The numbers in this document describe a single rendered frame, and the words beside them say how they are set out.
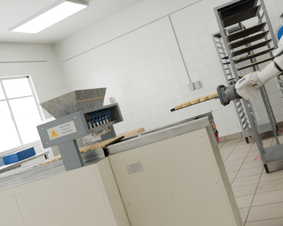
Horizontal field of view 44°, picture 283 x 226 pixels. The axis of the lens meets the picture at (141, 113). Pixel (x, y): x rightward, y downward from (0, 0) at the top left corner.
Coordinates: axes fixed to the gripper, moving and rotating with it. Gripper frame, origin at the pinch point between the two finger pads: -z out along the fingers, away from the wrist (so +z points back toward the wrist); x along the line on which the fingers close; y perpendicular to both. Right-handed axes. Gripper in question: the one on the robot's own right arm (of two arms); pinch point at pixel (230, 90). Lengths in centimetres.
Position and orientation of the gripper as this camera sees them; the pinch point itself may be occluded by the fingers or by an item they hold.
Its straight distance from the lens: 254.3
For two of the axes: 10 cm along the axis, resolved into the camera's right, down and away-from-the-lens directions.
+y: 4.5, -1.3, -8.9
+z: 8.4, -2.8, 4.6
